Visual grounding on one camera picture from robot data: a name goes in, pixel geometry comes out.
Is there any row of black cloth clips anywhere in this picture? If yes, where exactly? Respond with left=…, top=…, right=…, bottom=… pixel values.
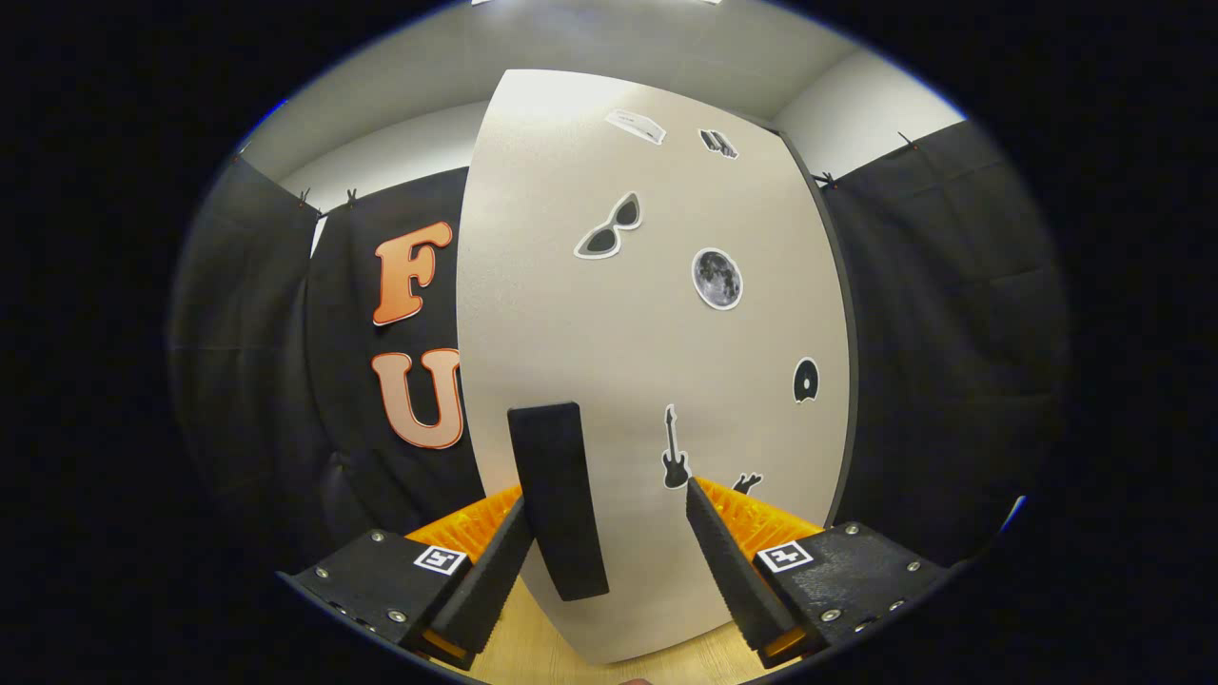
left=233, top=131, right=919, bottom=210

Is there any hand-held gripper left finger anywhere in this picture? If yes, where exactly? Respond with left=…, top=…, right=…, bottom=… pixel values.
left=276, top=485, right=529, bottom=672

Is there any black backdrop cloth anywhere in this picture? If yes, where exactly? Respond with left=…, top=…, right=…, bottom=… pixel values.
left=167, top=119, right=1071, bottom=572

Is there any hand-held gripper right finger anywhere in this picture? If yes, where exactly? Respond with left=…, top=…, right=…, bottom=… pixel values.
left=686, top=476, right=953, bottom=667

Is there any black door handle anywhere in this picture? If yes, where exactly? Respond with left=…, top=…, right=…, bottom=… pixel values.
left=507, top=401, right=611, bottom=602

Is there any beige shoe cabinet door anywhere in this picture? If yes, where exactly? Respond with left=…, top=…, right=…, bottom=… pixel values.
left=457, top=68, right=851, bottom=665

